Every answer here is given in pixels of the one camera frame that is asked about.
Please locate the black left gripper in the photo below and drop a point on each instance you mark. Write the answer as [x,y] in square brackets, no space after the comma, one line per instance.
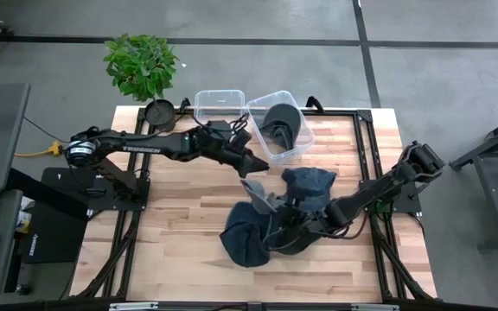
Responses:
[225,144]

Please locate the crumpled dark denim cap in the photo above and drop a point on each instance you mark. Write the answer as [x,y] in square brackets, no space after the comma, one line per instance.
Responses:
[242,242]

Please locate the silver table edge bracket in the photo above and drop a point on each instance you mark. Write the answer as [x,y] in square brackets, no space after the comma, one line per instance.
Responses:
[133,306]
[374,307]

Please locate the white and yellow papers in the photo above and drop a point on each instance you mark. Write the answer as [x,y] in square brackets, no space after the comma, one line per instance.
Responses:
[24,216]

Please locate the dark metal stand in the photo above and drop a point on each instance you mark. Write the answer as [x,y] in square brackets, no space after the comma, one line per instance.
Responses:
[491,185]

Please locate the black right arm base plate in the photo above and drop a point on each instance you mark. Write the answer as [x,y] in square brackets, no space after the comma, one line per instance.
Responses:
[409,203]

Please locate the black flat plate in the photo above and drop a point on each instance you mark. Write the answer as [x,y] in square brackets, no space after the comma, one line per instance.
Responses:
[67,177]

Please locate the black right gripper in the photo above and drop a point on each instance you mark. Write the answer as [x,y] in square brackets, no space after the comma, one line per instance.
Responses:
[309,218]

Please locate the dark grey cap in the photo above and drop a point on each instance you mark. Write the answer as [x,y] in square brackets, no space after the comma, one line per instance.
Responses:
[281,116]

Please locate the black aluminium table frame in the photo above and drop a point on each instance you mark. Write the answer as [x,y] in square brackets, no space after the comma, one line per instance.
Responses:
[368,147]

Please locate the green potted plant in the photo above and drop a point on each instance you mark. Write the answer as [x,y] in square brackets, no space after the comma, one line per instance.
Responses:
[141,65]

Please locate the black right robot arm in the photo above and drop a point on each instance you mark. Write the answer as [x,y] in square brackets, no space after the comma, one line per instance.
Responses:
[374,190]

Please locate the black Trossen control box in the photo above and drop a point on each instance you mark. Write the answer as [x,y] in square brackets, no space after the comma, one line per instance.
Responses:
[54,242]

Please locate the clear plastic bin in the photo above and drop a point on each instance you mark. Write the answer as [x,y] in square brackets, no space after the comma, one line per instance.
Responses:
[303,144]
[218,105]

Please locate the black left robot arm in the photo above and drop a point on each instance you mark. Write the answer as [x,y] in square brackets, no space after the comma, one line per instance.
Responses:
[145,144]

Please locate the grey-blue denim cap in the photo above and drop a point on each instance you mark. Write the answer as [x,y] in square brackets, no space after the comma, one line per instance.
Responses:
[255,194]

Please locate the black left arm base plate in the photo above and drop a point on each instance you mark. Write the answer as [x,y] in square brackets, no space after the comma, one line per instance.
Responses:
[102,201]

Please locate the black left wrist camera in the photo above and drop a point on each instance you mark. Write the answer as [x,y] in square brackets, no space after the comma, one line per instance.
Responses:
[219,127]

